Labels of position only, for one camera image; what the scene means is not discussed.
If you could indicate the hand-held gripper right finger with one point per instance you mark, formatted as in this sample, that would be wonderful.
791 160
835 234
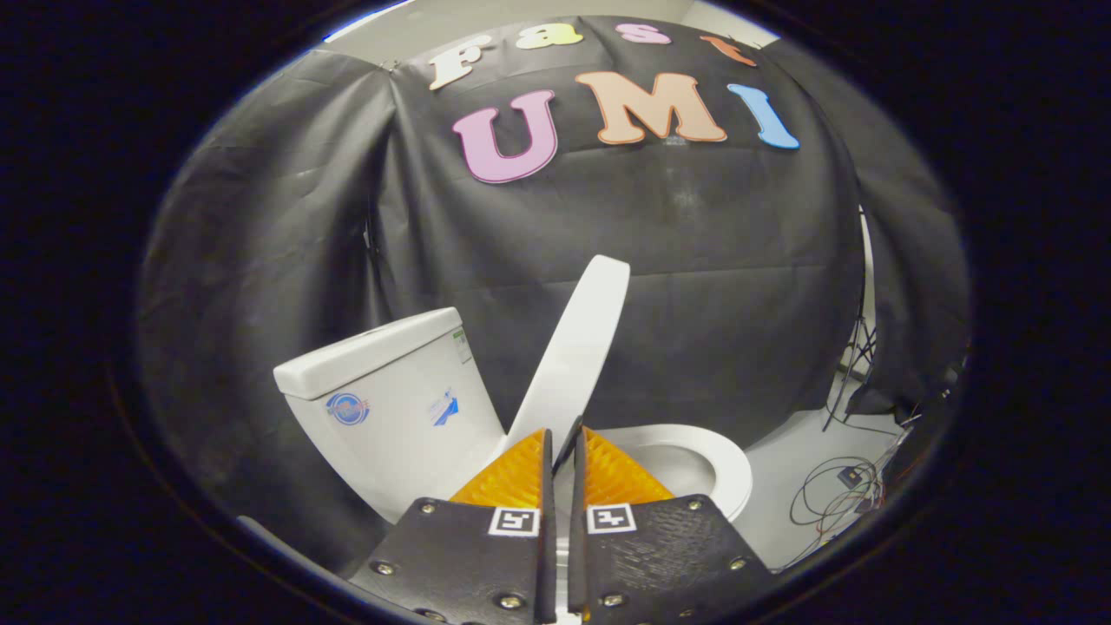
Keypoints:
660 555

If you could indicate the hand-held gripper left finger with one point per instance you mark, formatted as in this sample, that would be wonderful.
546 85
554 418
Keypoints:
469 564

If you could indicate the white toilet lid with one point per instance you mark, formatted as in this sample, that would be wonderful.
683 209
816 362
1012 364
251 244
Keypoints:
577 347

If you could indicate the white ceramic toilet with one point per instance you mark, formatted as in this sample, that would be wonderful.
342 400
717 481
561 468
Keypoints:
399 451

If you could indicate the white toilet tank cover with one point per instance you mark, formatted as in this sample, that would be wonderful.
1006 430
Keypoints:
364 356

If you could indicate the small black adapter box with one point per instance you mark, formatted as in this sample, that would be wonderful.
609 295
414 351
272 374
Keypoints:
849 476

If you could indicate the black tripod stand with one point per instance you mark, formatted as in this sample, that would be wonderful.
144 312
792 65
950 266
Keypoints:
857 347

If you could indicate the black backdrop cloth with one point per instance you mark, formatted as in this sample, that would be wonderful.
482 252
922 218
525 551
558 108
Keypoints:
677 260
911 260
260 260

